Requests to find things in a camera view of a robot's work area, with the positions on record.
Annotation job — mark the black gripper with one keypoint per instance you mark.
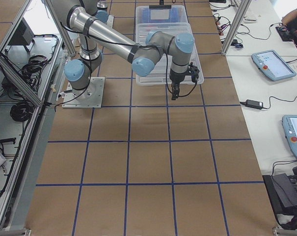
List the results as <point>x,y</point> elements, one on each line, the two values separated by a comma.
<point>176,78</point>

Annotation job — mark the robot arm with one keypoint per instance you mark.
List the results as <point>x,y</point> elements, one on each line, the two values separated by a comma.
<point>88,18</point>

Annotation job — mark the blue plastic tray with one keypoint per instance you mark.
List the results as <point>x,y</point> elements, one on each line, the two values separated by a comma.
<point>146,15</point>

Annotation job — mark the clear plastic storage box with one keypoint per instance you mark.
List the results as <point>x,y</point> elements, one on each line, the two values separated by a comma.
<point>183,19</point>

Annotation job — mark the black power adapter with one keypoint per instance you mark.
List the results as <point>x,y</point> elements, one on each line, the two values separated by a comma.
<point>254,104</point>

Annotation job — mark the teach pendant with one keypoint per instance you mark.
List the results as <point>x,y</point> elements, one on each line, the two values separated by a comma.
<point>272,65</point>
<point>289,123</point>

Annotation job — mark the black box latch handle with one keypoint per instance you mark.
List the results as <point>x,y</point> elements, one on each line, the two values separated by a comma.
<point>159,7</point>

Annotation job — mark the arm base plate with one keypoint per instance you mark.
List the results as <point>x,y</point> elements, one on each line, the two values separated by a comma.
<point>91,98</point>

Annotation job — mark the aluminium frame post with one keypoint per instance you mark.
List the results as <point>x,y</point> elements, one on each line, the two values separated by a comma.
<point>244,5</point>

